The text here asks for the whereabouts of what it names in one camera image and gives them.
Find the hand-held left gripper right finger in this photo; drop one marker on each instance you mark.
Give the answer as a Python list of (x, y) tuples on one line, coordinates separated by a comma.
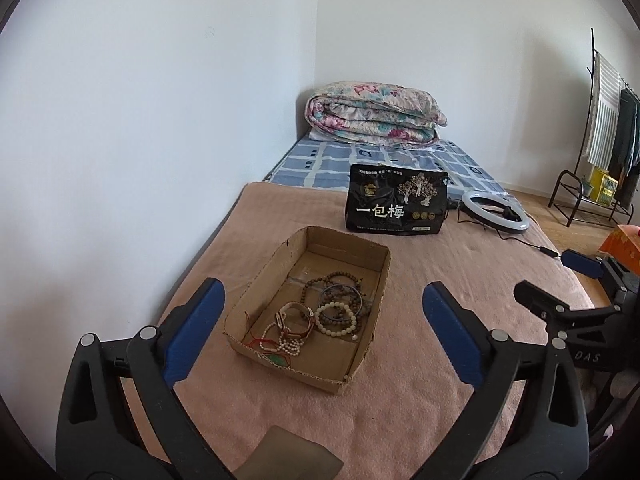
[(450, 330)]

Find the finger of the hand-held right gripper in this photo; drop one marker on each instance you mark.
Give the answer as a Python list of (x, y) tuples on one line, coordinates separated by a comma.
[(542, 305), (582, 262)]

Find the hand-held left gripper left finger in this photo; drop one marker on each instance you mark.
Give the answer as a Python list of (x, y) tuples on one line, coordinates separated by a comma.
[(195, 330)]

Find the thin metal bangle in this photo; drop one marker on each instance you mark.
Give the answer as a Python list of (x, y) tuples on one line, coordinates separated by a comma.
[(330, 287)]

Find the cardboard box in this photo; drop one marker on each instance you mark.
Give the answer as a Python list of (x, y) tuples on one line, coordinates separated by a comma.
[(320, 360)]

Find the orange patterned box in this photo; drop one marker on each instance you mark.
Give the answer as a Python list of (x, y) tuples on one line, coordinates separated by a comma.
[(622, 245)]

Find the black metal clothes rack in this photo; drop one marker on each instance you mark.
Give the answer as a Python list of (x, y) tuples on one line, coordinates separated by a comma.
[(565, 195)]

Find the yellow box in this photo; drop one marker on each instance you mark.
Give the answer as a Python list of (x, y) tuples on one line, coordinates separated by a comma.
[(602, 187)]

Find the dark hanging clothes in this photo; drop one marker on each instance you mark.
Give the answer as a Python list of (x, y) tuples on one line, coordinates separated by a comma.
[(627, 135)]

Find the black printed snack bag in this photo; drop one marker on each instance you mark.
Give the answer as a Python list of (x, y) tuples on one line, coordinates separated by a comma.
[(395, 200)]

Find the striped hanging towel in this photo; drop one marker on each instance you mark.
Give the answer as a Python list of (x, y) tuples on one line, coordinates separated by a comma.
[(602, 110)]

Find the blue checkered mattress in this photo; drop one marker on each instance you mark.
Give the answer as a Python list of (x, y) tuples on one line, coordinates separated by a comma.
[(325, 165)]

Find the folded floral quilt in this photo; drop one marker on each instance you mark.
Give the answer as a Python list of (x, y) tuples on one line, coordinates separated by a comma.
[(375, 110)]

